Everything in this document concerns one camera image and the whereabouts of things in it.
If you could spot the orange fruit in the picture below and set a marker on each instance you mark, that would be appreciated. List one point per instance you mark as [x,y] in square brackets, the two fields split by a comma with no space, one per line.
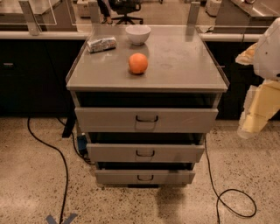
[138,63]

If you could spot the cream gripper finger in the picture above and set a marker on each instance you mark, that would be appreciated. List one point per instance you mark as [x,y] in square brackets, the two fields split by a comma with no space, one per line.
[261,104]

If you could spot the grey top drawer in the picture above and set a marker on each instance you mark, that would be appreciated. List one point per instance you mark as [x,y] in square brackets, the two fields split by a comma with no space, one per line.
[159,120]

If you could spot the blue power box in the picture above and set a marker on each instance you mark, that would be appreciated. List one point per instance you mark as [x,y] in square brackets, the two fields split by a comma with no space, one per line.
[82,144]

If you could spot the grey metal drawer cabinet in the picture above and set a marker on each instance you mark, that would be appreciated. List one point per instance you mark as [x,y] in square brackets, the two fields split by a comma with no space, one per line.
[181,74]

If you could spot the silver snack bag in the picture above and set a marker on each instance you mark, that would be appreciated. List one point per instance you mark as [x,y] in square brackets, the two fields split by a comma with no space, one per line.
[101,44]

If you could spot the black office chair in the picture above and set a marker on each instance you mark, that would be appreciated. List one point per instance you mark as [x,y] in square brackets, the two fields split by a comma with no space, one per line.
[123,8]

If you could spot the person legs in background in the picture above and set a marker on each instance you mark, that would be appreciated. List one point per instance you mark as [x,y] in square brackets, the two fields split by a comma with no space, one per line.
[105,10]

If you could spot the white ceramic bowl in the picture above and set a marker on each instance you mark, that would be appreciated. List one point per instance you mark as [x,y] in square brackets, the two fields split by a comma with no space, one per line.
[138,33]

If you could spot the grey drawer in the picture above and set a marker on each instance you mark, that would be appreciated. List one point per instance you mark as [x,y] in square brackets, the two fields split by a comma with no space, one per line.
[159,120]
[154,153]
[144,177]

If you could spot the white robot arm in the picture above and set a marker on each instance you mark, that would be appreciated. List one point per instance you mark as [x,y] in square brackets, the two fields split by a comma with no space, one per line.
[264,55]

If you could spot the grey bottom drawer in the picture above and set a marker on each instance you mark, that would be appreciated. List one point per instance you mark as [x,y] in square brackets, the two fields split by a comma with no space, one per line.
[144,177]

